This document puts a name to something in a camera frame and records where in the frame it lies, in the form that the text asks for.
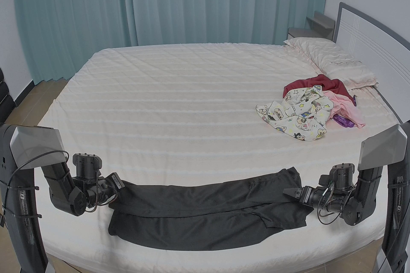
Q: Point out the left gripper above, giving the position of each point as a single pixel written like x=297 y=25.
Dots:
x=113 y=187

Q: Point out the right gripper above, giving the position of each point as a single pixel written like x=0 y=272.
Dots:
x=312 y=196

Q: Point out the black T-shirt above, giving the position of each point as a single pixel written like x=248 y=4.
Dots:
x=192 y=217

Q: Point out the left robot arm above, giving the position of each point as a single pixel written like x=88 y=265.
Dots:
x=61 y=188

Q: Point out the bed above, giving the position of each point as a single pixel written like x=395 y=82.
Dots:
x=176 y=99

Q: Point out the white printed pyjama top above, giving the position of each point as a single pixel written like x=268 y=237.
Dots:
x=298 y=118

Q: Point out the purple garment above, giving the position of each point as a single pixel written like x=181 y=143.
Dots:
x=342 y=120

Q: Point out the pink garment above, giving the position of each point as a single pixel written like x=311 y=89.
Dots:
x=344 y=105

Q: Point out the dark red garment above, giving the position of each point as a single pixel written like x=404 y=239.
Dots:
x=323 y=83

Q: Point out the cream pillow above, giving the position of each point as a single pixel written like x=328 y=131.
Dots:
x=336 y=57

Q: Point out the grey bedside table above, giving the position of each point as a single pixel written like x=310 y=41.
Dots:
x=320 y=22

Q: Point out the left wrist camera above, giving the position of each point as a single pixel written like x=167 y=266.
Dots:
x=86 y=166

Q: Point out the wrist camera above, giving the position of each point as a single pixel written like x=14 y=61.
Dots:
x=342 y=177
x=86 y=166

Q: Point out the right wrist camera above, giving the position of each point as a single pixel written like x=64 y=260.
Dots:
x=342 y=177

